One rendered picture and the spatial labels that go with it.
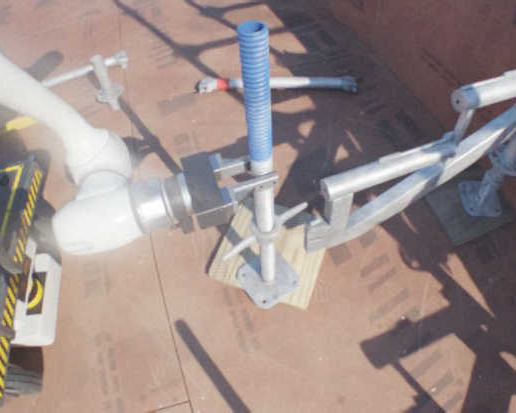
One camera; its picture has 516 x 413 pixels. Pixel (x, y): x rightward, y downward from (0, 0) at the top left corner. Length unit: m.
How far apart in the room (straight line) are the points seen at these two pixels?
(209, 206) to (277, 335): 0.54
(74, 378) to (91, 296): 0.26
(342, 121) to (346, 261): 0.62
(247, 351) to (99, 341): 0.44
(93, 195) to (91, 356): 0.62
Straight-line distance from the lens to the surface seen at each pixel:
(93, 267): 1.24
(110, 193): 0.62
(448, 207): 1.31
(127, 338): 1.11
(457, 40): 1.47
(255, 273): 1.06
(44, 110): 0.62
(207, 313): 1.06
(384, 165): 0.81
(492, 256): 1.31
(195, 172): 0.63
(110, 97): 1.68
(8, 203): 1.10
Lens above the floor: 1.00
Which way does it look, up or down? 56 degrees down
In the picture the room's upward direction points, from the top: 5 degrees counter-clockwise
